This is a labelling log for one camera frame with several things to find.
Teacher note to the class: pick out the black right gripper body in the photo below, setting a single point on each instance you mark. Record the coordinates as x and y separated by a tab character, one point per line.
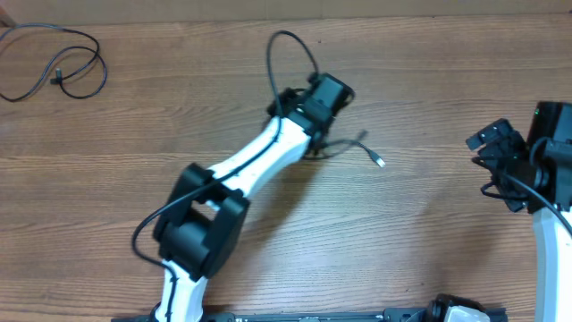
508	144

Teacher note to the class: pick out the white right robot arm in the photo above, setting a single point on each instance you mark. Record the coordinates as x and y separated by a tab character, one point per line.
534	174

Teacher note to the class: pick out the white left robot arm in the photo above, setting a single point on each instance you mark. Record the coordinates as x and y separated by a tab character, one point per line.
198	228

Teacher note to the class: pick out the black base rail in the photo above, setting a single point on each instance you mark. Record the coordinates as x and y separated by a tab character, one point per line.
444	307

